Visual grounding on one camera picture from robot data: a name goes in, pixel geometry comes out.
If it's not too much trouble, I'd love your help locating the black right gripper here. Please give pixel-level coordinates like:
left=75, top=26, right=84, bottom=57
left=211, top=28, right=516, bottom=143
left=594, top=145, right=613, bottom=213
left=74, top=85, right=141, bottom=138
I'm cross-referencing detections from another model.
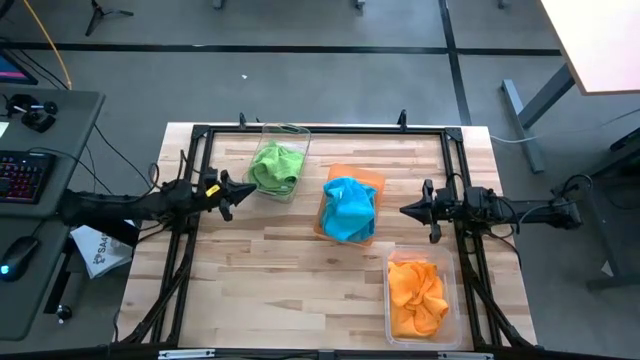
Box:
left=398, top=178, right=469, bottom=245

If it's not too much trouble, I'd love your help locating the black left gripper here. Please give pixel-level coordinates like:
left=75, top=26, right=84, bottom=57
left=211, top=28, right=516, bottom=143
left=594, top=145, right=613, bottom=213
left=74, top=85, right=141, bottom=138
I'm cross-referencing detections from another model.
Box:
left=197, top=167, right=258, bottom=224

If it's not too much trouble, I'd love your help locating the blue microfiber towel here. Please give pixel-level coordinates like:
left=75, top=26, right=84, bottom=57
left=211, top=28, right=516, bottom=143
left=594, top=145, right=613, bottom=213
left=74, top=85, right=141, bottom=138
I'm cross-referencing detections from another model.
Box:
left=319, top=176, right=379, bottom=245

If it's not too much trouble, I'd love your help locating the small clear plastic basket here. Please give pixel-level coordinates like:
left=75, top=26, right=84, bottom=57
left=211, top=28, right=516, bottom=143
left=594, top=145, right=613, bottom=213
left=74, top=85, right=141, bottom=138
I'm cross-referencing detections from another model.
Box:
left=243, top=122, right=312, bottom=204

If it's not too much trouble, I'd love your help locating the orange plastic basket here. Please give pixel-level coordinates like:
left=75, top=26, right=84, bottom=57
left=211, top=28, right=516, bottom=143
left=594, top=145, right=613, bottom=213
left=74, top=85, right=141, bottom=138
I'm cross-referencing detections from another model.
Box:
left=313, top=163, right=387, bottom=247

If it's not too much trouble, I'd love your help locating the large clear plastic basket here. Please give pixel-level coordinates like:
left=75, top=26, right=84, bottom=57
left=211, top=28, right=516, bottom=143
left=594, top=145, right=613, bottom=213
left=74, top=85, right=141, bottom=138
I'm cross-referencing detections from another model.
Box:
left=382, top=243, right=466, bottom=350

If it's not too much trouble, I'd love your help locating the black desk support bar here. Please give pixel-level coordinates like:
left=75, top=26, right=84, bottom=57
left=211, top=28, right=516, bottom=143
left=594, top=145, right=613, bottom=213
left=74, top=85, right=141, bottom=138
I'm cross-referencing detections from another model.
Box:
left=99, top=222, right=141, bottom=247

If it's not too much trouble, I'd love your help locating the white paper sheet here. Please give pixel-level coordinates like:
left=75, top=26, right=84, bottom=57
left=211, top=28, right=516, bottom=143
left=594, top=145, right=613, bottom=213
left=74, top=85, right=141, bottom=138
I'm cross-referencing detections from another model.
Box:
left=69, top=225, right=134, bottom=280

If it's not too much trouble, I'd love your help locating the grey table leg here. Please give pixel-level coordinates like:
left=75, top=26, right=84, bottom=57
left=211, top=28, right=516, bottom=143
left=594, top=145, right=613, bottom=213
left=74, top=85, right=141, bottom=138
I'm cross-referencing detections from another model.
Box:
left=501, top=63, right=576, bottom=175

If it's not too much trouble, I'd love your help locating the grey desk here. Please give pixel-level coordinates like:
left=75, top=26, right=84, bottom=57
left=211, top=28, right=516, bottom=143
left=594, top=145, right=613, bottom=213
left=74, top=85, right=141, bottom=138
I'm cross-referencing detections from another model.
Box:
left=0, top=85, right=106, bottom=342

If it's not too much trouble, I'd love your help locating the black equipment stand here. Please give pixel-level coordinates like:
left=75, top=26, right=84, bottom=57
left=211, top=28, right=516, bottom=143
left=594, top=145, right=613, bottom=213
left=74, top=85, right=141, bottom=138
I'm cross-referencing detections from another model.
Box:
left=549, top=124, right=640, bottom=294

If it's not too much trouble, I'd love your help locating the black desk leg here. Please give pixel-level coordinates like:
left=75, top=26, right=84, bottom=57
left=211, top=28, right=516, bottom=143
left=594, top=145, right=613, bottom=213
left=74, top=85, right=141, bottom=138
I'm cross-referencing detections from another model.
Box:
left=43, top=249, right=76, bottom=315

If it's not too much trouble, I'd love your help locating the backlit black keyboard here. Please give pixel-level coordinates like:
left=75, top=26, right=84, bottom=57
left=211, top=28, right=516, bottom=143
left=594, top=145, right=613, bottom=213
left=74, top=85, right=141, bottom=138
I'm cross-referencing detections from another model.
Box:
left=0, top=150, right=58, bottom=205

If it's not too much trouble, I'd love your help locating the black computer mouse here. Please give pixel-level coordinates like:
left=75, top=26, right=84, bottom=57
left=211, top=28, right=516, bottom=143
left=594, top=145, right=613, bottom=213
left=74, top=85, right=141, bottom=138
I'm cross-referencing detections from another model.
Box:
left=0, top=235, right=41, bottom=283

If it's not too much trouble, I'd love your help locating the black tripod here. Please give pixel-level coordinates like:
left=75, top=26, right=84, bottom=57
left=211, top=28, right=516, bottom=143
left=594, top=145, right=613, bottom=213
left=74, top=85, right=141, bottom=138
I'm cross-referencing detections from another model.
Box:
left=84, top=0, right=135, bottom=38

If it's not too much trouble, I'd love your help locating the white table top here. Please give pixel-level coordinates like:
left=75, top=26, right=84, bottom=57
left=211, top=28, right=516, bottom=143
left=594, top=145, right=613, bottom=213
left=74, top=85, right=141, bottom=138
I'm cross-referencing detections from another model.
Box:
left=537, top=0, right=640, bottom=96

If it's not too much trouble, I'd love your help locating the computer monitor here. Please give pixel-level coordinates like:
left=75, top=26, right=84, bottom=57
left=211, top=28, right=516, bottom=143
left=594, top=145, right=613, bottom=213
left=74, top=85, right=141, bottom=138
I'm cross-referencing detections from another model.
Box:
left=0, top=49, right=39, bottom=87

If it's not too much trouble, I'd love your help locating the black aluminium table frame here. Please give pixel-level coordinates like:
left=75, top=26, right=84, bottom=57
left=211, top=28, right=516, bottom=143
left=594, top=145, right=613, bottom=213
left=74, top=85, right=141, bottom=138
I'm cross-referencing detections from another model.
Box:
left=112, top=123, right=534, bottom=360

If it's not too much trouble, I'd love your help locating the white floor cable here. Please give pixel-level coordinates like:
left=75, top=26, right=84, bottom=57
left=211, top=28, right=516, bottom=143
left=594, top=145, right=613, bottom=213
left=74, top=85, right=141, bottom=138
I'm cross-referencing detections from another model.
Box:
left=489, top=133, right=532, bottom=147

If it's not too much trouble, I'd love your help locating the long silver edge bracket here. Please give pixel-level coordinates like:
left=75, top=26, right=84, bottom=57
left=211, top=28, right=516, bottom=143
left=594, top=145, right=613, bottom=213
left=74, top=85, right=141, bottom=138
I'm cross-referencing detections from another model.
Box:
left=157, top=348, right=217, bottom=360
left=438, top=351, right=495, bottom=360

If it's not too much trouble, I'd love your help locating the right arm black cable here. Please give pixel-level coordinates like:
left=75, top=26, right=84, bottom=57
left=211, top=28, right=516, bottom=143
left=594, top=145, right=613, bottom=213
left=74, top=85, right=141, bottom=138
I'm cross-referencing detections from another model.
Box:
left=519, top=173, right=594, bottom=226

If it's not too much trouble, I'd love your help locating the black clamp mount gadget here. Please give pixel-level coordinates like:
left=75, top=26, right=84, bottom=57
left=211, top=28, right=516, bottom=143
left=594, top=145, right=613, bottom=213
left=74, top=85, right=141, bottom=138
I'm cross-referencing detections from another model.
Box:
left=4, top=93, right=59, bottom=134

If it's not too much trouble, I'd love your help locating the yellow floor cable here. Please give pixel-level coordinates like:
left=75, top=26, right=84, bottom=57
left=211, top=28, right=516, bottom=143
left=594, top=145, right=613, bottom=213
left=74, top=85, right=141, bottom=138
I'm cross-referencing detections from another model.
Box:
left=21, top=0, right=73, bottom=91

